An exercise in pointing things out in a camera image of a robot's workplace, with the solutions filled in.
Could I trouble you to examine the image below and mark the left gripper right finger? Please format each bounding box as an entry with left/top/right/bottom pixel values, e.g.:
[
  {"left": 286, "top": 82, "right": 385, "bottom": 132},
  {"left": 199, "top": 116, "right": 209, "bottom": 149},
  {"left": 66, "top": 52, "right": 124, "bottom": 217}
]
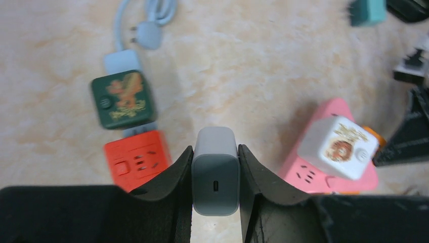
[{"left": 238, "top": 145, "right": 428, "bottom": 242}]

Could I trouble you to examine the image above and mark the teal plug adapter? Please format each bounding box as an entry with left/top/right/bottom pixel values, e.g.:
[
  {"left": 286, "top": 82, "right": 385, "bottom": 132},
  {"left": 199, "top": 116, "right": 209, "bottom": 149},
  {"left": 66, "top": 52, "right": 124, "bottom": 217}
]
[{"left": 348, "top": 0, "right": 387, "bottom": 27}]

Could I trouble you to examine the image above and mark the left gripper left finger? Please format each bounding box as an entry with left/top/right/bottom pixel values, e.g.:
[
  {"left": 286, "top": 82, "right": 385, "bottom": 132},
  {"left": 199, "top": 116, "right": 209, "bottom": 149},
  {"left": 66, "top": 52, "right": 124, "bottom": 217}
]
[{"left": 1, "top": 146, "right": 194, "bottom": 242}]

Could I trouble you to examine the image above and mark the blue power strip with cable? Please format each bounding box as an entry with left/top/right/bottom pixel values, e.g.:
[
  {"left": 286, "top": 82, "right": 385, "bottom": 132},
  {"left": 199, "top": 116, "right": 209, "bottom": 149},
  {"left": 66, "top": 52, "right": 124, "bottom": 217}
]
[{"left": 103, "top": 1, "right": 178, "bottom": 137}]

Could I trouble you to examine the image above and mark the green cube socket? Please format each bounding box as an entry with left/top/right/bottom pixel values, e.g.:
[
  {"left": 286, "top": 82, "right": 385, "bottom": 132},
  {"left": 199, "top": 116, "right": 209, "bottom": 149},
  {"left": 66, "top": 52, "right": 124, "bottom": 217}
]
[{"left": 90, "top": 69, "right": 157, "bottom": 130}]

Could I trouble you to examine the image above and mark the white cube socket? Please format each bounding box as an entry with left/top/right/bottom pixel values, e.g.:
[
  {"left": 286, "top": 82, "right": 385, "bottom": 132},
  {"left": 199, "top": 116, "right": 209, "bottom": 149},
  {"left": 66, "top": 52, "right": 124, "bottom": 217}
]
[{"left": 297, "top": 116, "right": 378, "bottom": 181}]

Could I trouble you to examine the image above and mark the pink triangular power strip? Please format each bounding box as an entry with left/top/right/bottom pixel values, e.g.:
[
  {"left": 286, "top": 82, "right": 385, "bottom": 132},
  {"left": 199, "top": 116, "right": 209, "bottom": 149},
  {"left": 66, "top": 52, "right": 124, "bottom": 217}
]
[{"left": 277, "top": 98, "right": 381, "bottom": 194}]

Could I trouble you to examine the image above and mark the red cube socket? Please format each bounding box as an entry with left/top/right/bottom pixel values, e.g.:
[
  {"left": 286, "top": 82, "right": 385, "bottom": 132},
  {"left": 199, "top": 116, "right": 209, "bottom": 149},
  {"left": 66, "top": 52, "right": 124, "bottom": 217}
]
[{"left": 103, "top": 130, "right": 172, "bottom": 192}]

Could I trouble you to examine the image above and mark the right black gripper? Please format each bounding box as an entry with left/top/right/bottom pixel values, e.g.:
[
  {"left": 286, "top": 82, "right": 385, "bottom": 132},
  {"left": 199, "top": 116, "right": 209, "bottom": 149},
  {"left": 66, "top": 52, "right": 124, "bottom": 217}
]
[{"left": 374, "top": 34, "right": 428, "bottom": 167}]

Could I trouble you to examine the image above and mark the orange power strip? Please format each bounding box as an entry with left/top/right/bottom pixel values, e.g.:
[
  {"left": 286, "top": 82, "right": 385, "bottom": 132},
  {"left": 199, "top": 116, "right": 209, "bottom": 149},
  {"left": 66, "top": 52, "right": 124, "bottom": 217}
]
[{"left": 340, "top": 126, "right": 387, "bottom": 195}]

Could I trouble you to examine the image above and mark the white plug adapter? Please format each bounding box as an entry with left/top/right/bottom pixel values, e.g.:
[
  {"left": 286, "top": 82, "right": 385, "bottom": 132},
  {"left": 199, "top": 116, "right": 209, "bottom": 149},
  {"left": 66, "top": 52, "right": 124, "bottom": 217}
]
[{"left": 191, "top": 127, "right": 240, "bottom": 216}]

